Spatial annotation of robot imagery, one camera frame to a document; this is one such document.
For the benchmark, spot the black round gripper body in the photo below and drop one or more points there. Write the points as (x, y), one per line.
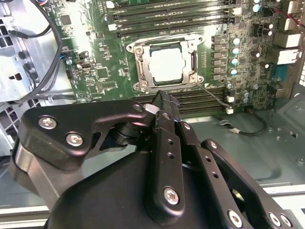
(107, 202)

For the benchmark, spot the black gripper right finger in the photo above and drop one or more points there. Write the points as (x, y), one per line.
(197, 152)

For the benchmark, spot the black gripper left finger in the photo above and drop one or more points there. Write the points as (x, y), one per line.
(71, 119)

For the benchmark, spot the thin metal locking lever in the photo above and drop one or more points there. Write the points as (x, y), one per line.
(212, 94)
(157, 40)

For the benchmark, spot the CPU with silver top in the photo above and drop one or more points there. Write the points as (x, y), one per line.
(166, 64)

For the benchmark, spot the metal CPU socket cover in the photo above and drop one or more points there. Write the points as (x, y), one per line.
(145, 57)

